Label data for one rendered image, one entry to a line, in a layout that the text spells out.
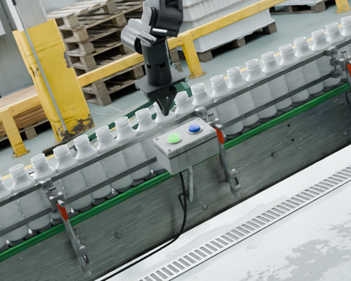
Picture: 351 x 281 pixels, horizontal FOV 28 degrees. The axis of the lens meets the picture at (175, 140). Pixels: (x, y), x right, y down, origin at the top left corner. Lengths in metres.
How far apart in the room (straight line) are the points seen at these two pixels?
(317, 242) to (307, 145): 1.38
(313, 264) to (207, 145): 1.60
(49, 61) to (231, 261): 3.40
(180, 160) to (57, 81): 4.73
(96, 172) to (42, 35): 4.58
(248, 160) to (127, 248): 0.41
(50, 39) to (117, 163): 4.59
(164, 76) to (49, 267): 0.56
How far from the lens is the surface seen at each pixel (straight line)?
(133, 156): 1.83
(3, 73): 8.88
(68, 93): 6.41
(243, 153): 1.94
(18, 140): 6.73
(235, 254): 3.49
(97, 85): 7.39
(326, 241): 3.38
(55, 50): 6.36
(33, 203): 1.76
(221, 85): 1.91
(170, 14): 1.53
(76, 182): 1.77
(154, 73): 1.57
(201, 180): 1.89
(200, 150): 1.71
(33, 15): 6.48
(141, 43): 1.55
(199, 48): 7.88
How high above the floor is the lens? 1.61
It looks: 17 degrees down
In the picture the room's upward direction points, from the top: 19 degrees counter-clockwise
